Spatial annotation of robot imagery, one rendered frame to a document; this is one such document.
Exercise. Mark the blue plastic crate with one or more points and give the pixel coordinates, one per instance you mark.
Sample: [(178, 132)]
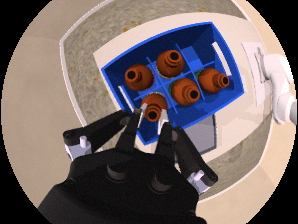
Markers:
[(194, 43)]

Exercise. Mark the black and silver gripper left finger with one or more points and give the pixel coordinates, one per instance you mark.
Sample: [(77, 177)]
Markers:
[(88, 139)]

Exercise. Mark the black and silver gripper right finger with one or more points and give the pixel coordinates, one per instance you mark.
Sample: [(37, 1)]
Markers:
[(191, 164)]

